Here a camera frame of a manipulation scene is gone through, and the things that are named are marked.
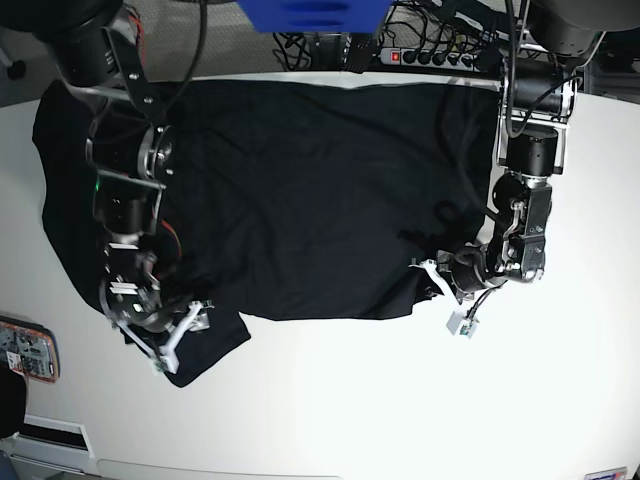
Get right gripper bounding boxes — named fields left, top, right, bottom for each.
left=124, top=297, right=189, bottom=333

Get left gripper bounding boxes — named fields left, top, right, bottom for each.
left=437, top=246, right=503, bottom=301

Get black T-shirt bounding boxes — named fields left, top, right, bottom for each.
left=32, top=78, right=502, bottom=389

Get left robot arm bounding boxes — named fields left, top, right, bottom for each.
left=429, top=1, right=639, bottom=302

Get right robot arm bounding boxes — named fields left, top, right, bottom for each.
left=1, top=1, right=208, bottom=334

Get white tray with black slot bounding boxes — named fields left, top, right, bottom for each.
left=1, top=414, right=95, bottom=475

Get white power strip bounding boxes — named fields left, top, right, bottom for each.
left=378, top=47, right=479, bottom=73

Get black power adapter box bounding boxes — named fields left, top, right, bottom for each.
left=344, top=33, right=377, bottom=74

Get colourful sticker at table edge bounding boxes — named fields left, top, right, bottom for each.
left=584, top=467, right=628, bottom=480

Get black chair castor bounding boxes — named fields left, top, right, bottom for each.
left=6, top=60, right=26, bottom=81

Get blue plastic box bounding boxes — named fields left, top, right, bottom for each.
left=238, top=0, right=392, bottom=33

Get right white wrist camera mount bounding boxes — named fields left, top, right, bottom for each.
left=115, top=301, right=214, bottom=374

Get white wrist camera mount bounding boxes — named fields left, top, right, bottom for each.
left=409, top=259, right=479, bottom=339
left=115, top=301, right=214, bottom=374

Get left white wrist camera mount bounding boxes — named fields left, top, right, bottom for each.
left=409, top=259, right=479, bottom=339

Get tangled black cables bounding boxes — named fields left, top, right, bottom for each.
left=272, top=0, right=506, bottom=71

